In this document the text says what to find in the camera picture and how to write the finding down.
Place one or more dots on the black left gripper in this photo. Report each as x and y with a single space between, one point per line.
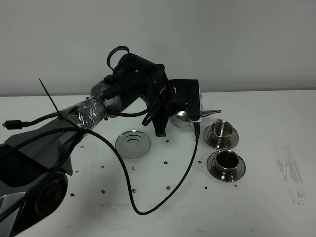
167 90

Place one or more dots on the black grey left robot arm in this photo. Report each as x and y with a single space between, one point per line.
34 165

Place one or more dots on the stainless steel teapot saucer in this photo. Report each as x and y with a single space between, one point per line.
133 144

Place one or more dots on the stainless steel far saucer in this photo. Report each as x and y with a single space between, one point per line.
220 145

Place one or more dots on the stainless steel near teacup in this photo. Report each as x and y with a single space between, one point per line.
226 162

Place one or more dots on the stainless steel near saucer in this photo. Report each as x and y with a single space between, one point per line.
241 169

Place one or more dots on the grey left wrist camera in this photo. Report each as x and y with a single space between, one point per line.
195 107

